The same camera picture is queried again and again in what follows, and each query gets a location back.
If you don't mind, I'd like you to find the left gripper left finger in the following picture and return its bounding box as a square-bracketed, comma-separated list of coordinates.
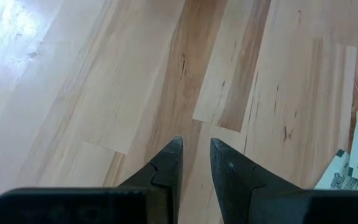
[118, 136, 183, 224]

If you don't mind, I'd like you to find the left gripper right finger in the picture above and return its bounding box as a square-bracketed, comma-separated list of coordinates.
[210, 138, 310, 224]

